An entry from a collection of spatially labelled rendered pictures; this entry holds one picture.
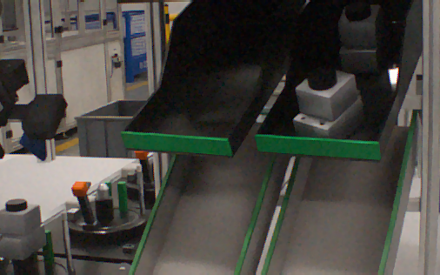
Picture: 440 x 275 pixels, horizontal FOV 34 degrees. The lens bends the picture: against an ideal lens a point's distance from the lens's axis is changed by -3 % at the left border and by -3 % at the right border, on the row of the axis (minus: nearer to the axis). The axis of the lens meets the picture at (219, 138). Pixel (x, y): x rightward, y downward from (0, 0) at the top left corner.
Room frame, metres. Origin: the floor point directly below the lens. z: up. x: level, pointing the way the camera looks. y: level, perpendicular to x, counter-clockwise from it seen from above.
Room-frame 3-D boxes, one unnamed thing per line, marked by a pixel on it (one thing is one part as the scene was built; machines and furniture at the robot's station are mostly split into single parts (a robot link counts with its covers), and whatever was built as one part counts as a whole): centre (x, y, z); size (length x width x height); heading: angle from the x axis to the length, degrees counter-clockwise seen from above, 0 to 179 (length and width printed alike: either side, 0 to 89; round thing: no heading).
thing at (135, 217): (1.16, 0.19, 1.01); 0.24 x 0.24 x 0.13; 72
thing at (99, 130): (3.06, 0.23, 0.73); 0.62 x 0.42 x 0.23; 72
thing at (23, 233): (0.93, 0.27, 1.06); 0.08 x 0.04 x 0.07; 162
